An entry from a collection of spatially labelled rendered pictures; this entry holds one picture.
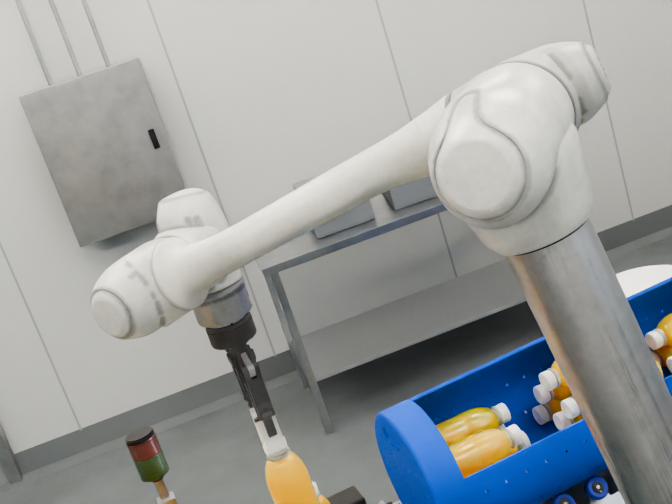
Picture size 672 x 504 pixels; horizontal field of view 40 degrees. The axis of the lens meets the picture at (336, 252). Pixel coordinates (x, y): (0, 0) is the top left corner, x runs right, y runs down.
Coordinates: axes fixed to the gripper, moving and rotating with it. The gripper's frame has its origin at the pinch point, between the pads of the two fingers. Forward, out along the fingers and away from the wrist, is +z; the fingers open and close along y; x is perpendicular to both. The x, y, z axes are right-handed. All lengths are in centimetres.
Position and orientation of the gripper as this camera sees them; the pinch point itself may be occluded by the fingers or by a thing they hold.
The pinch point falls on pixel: (268, 429)
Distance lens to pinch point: 152.3
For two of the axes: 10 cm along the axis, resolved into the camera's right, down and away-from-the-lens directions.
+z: 3.0, 9.1, 2.7
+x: -9.0, 3.7, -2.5
